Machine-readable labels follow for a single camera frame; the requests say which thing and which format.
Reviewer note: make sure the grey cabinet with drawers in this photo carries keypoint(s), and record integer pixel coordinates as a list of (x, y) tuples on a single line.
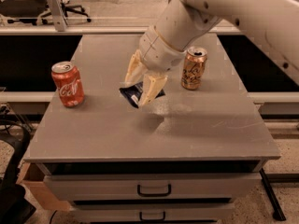
[(216, 129)]

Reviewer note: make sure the lower grey drawer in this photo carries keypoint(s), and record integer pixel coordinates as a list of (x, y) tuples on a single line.
[(155, 212)]

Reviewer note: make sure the black office chair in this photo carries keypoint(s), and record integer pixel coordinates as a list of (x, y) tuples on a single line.
[(25, 11)]

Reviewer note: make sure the blue rxbar blueberry bar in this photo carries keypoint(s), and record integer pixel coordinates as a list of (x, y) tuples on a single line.
[(133, 94)]

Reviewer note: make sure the black metal floor leg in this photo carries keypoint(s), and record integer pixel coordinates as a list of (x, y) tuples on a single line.
[(278, 213)]

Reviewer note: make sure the cardboard box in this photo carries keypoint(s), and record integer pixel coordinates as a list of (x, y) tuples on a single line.
[(32, 178)]

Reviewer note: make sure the red coke can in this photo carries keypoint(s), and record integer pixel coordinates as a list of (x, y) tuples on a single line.
[(67, 79)]

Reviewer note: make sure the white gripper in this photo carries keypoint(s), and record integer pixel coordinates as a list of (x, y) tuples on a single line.
[(157, 52)]

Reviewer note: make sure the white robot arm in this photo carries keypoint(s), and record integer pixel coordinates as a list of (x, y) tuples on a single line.
[(271, 25)]

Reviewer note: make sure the grey drawer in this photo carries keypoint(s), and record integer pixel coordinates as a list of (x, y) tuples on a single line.
[(123, 187), (155, 212)]

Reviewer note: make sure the black drawer handle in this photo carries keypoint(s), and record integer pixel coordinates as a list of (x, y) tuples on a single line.
[(154, 192), (155, 217)]

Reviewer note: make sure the orange sparkling water can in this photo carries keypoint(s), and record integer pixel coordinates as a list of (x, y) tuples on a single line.
[(193, 68)]

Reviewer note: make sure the upper grey drawer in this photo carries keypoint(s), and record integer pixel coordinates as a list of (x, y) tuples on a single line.
[(123, 187)]

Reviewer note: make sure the black lower drawer handle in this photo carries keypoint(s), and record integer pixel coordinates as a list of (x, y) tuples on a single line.
[(155, 217)]

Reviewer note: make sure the left grey metal bracket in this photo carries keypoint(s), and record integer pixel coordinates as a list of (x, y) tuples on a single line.
[(57, 15)]

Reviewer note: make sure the black chair at left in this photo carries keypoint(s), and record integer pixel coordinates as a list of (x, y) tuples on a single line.
[(14, 208)]

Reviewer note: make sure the black upper drawer handle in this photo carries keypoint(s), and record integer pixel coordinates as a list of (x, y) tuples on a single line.
[(154, 192)]

